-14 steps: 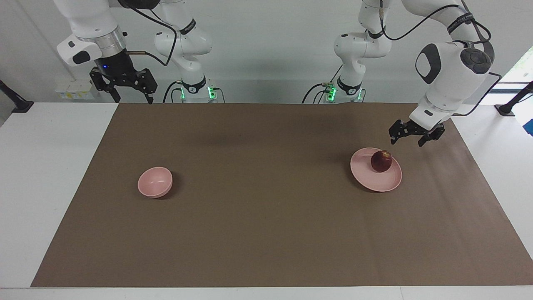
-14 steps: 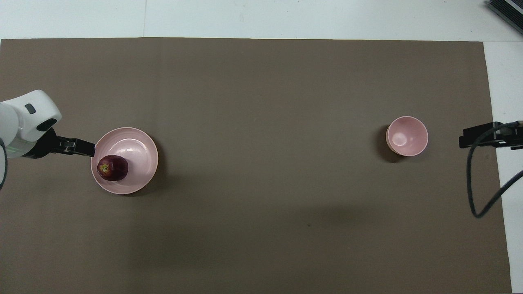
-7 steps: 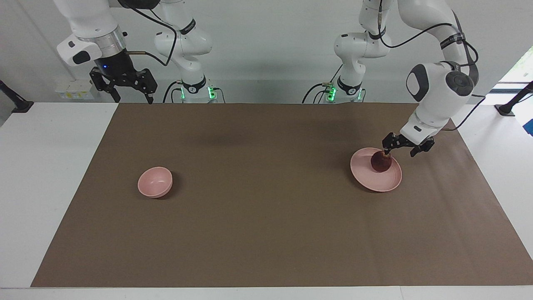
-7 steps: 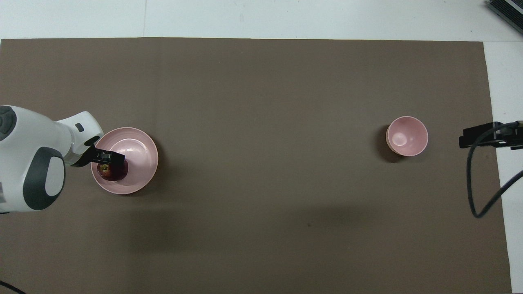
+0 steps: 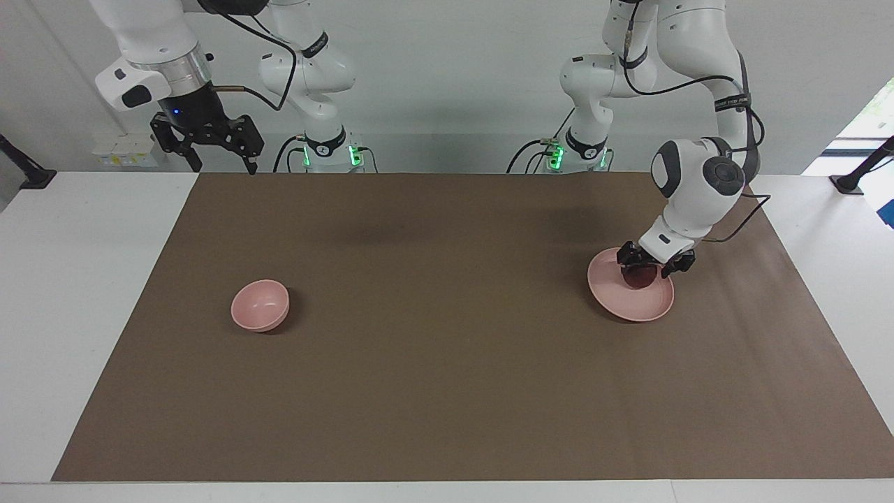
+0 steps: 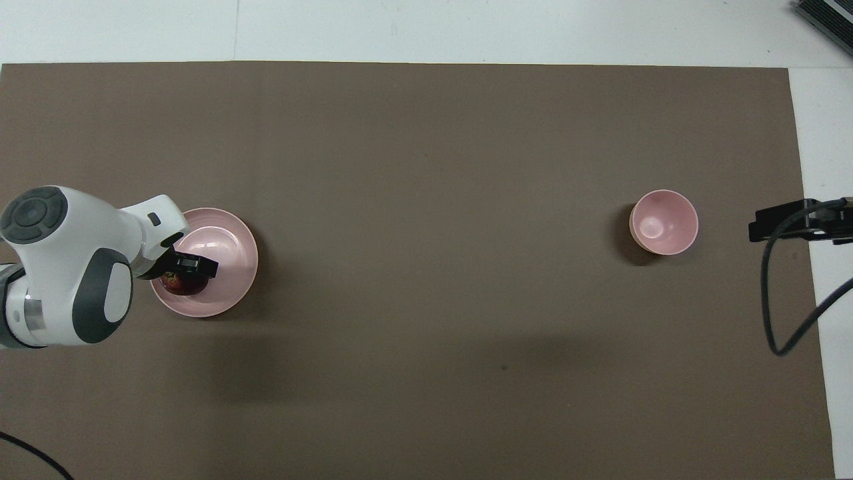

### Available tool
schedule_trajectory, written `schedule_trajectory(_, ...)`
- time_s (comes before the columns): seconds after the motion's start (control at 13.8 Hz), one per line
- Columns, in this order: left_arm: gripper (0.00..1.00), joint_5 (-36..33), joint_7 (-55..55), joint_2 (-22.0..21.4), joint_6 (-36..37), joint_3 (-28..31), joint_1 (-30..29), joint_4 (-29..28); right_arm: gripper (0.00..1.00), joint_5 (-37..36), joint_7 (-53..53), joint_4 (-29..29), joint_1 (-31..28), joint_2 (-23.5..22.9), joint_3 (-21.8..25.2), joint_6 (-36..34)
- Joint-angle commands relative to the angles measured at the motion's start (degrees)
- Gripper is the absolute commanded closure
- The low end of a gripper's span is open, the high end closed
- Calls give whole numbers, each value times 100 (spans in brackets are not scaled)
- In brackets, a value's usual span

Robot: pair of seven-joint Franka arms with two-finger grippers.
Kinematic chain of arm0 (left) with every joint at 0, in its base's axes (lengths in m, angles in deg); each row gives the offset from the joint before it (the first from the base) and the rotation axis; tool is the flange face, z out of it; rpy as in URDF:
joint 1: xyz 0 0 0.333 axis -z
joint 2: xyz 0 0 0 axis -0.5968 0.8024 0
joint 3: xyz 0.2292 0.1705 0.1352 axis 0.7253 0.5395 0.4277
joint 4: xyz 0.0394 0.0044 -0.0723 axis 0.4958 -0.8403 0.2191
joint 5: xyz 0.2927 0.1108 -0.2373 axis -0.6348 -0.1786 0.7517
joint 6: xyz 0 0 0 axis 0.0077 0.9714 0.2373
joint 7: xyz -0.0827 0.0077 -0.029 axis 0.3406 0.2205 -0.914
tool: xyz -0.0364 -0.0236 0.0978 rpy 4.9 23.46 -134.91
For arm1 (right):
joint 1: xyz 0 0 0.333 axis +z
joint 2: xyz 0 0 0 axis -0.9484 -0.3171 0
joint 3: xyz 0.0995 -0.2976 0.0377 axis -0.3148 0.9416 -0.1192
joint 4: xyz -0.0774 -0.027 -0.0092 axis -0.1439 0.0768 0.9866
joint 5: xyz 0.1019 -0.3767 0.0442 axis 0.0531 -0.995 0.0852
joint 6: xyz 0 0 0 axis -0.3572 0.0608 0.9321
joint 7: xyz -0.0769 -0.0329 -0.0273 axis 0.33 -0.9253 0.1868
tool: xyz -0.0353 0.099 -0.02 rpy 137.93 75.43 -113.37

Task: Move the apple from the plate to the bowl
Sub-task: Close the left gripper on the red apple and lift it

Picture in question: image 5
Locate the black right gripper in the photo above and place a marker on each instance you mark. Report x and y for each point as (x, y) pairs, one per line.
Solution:
(199, 115)

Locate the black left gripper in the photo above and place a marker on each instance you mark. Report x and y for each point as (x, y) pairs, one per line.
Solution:
(646, 260)

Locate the dark red apple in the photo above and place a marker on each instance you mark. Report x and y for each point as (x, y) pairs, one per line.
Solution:
(639, 278)

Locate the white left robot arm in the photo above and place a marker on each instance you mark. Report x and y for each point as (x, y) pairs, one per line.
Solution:
(698, 188)

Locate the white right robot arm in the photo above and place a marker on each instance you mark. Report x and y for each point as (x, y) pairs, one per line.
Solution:
(160, 35)

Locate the pink plate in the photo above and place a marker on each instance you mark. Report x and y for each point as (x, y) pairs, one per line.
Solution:
(632, 304)

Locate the pink bowl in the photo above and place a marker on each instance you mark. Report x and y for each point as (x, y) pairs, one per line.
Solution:
(258, 306)

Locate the black clamp stand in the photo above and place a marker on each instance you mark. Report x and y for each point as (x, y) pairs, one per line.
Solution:
(848, 183)
(31, 178)

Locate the brown table mat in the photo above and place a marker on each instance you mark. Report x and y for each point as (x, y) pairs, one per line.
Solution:
(447, 377)

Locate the blue object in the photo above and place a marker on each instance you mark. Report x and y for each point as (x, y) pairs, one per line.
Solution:
(888, 213)

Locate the window with green view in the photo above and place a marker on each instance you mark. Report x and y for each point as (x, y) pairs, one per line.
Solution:
(876, 112)

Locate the white wall socket box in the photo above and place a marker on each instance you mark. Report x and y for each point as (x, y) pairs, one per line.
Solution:
(129, 152)

